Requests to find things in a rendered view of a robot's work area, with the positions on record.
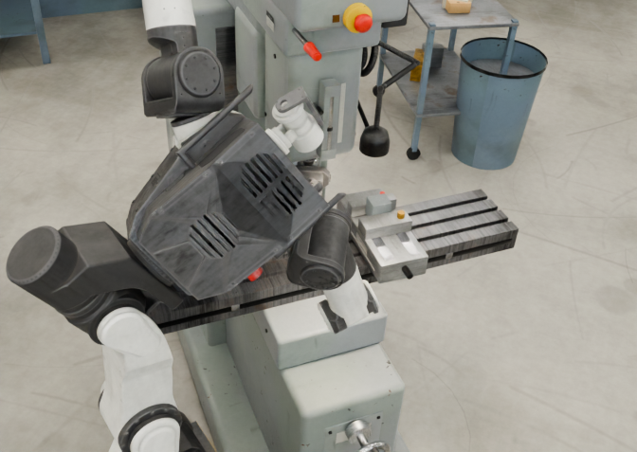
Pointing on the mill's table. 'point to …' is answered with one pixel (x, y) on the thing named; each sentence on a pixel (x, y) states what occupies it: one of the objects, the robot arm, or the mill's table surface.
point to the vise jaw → (384, 225)
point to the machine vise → (354, 203)
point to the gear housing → (271, 23)
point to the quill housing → (303, 77)
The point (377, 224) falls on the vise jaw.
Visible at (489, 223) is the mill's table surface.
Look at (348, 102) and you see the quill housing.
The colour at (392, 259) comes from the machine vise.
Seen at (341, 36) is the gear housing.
